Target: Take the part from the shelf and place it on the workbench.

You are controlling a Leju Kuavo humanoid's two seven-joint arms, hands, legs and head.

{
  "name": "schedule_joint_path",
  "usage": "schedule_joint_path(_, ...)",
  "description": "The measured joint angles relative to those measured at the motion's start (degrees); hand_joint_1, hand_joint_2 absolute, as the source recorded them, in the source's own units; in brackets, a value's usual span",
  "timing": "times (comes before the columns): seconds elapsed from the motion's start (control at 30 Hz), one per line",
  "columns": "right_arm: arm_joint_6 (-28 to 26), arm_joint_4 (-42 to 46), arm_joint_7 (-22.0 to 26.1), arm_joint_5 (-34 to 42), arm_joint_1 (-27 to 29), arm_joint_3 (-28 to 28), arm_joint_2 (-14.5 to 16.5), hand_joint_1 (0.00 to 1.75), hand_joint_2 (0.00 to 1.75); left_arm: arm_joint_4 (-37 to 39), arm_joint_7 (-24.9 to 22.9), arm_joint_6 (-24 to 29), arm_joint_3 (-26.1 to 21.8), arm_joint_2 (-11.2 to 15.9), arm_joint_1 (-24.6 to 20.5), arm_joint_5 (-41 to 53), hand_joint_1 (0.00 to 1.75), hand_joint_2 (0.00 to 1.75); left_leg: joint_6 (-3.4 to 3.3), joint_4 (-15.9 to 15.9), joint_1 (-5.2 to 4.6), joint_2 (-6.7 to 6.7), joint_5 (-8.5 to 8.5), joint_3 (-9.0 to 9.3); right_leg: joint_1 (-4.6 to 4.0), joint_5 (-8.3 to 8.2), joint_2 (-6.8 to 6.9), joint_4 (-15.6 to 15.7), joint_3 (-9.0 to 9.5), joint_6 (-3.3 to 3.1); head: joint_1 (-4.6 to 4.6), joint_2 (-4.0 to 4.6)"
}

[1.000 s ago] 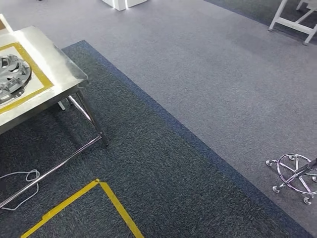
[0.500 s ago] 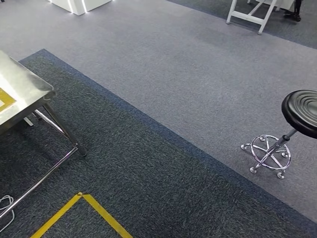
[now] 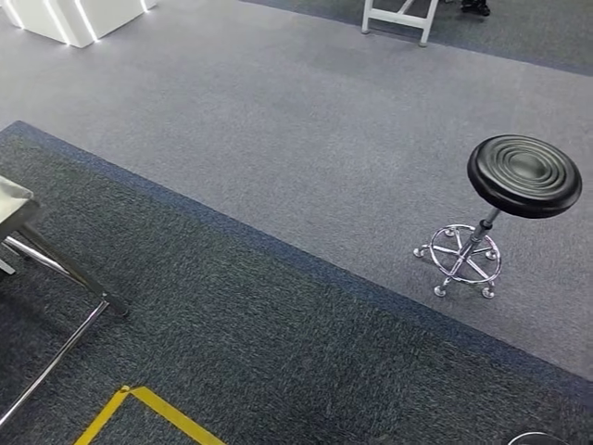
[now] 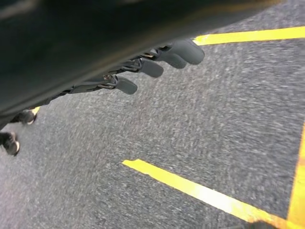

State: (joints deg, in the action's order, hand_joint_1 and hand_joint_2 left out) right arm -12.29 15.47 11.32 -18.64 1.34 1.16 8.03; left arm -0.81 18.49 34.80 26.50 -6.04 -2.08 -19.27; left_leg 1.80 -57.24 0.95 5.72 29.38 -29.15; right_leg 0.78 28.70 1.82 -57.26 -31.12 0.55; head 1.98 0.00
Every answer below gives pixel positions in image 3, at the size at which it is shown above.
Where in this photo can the black ribbed round stool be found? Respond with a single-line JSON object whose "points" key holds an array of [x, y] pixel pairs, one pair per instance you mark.
{"points": [[523, 175]]}

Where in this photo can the steel workbench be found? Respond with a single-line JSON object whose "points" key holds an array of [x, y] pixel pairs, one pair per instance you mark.
{"points": [[13, 203]]}

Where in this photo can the person's black shoe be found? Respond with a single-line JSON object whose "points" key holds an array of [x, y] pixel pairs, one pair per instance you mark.
{"points": [[476, 7]]}

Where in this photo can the white low cabinet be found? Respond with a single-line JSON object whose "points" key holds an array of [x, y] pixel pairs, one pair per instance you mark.
{"points": [[69, 18]]}

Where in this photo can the yellow angled floor tape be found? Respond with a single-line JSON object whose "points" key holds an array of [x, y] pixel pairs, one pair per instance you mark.
{"points": [[162, 411]]}

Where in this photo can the white metal table frame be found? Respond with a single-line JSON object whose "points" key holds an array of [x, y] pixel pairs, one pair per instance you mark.
{"points": [[398, 18]]}

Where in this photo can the round chrome base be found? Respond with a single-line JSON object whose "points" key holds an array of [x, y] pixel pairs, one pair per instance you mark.
{"points": [[537, 438]]}

